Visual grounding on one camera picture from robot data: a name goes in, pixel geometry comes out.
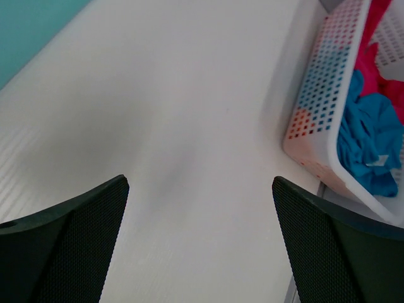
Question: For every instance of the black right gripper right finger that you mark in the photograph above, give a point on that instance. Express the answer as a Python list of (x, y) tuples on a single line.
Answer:
[(337, 255)]

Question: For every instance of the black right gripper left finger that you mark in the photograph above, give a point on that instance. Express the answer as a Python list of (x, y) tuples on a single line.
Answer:
[(63, 253)]

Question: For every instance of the teal t shirt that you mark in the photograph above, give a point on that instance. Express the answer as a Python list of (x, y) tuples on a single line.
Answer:
[(28, 26)]

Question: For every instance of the white plastic basket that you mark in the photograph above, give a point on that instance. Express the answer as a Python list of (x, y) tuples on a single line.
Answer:
[(324, 88)]

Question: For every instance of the blue t shirt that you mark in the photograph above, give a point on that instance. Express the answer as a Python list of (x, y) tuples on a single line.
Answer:
[(370, 139)]

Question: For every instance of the orange t shirt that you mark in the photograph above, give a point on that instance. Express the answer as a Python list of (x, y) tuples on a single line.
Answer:
[(303, 122)]

